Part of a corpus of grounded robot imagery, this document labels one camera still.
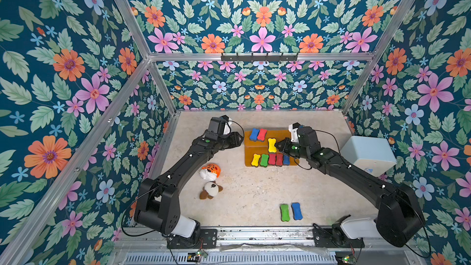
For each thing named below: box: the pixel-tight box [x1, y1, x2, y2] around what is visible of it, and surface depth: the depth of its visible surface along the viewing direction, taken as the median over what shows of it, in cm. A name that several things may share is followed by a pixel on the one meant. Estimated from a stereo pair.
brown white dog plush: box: [199, 181, 224, 200], surface depth 87 cm
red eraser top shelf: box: [257, 128, 268, 143], surface depth 90 cm
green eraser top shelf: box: [279, 203, 291, 222], surface depth 82 cm
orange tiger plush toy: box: [199, 163, 221, 181], surface depth 89 cm
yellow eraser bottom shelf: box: [250, 153, 261, 167], surface depth 96 cm
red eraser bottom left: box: [268, 153, 276, 166], surface depth 96 cm
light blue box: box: [340, 135, 398, 178], surface depth 85 cm
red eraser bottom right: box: [275, 152, 284, 167], surface depth 95 cm
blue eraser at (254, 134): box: [249, 127, 260, 142], surface depth 90 cm
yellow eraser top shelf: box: [268, 138, 277, 153], surface depth 84 cm
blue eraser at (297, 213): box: [291, 202, 303, 221], surface depth 82 cm
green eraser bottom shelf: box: [260, 153, 270, 167], surface depth 96 cm
